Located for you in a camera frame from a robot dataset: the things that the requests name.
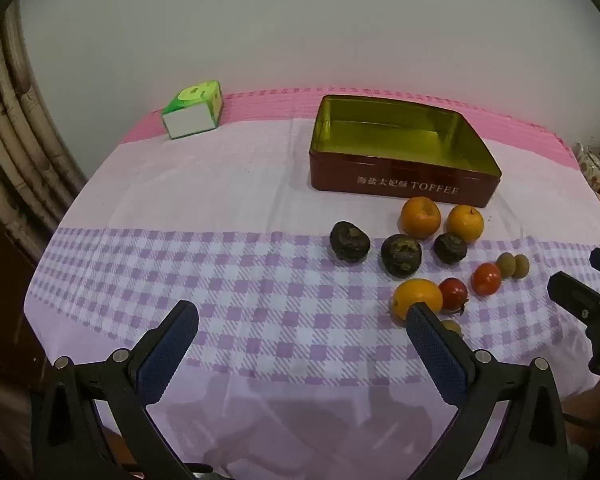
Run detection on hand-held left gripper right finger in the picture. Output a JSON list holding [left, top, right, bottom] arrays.
[[405, 301, 571, 480]]

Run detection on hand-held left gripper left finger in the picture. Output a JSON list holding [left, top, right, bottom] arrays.
[[32, 301, 198, 480]]

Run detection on red tomato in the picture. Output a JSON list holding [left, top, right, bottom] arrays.
[[438, 277, 469, 315], [470, 262, 502, 296]]

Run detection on orange citrus fruit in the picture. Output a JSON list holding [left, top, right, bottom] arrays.
[[399, 196, 442, 240], [446, 204, 485, 242], [391, 278, 444, 322]]

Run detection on dark brown wrinkled fruit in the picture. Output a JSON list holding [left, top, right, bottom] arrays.
[[380, 234, 423, 278], [329, 221, 370, 263], [433, 232, 468, 265]]

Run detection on dark red metal tin box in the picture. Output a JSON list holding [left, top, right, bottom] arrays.
[[308, 94, 502, 209]]

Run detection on floral patterned bag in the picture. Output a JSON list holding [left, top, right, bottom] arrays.
[[572, 142, 600, 192]]

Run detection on pink and purple checked tablecloth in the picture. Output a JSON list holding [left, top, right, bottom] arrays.
[[24, 87, 600, 480]]

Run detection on green tissue box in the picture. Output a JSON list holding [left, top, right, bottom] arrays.
[[161, 80, 224, 140]]

